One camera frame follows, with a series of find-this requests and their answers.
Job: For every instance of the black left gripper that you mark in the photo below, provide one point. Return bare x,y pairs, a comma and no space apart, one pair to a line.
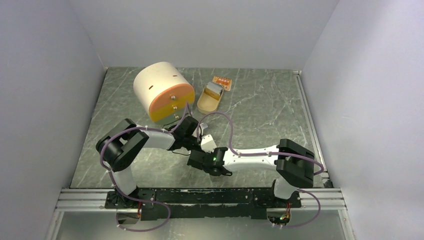
200,147

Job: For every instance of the gold oval tray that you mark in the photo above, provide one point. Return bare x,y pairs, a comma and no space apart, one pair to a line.
207,104

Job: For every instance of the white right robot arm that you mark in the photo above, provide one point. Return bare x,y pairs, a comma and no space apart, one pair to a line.
293,162

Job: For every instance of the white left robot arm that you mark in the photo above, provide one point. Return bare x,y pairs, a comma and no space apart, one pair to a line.
121,145

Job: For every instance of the cream cylindrical drawer box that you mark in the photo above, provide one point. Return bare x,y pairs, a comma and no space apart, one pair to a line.
163,92

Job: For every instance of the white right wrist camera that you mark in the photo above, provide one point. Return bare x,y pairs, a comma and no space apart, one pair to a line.
207,143

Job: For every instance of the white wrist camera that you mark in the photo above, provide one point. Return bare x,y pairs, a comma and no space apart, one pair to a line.
203,126
207,143

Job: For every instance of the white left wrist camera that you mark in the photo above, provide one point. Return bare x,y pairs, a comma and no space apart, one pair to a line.
203,126

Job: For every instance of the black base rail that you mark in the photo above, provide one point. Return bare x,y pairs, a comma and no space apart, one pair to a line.
185,203

